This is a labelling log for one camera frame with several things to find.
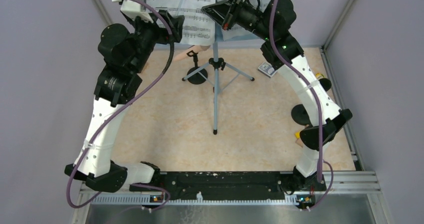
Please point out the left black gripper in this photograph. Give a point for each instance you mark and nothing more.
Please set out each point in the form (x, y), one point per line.
(176, 23)

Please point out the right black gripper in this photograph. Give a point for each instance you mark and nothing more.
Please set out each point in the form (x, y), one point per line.
(228, 11)

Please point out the light blue music stand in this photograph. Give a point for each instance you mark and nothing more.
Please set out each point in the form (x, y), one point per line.
(218, 63)

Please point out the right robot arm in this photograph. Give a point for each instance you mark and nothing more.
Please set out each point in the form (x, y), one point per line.
(284, 53)

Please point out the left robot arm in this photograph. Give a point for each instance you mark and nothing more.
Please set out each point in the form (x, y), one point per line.
(125, 55)

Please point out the beige microphone on stand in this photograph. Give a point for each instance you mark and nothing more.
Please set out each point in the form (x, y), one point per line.
(198, 76)

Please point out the yellow black small toy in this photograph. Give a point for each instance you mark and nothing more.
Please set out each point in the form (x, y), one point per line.
(319, 76)

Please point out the black microphone on stand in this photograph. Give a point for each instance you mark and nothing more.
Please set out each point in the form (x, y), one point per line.
(299, 113)

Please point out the wooden block near right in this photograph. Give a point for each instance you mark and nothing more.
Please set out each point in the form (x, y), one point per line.
(299, 142)

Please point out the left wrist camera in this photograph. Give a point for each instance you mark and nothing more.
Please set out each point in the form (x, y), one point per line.
(132, 10)

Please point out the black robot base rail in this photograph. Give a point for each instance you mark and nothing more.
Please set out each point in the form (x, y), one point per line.
(236, 187)

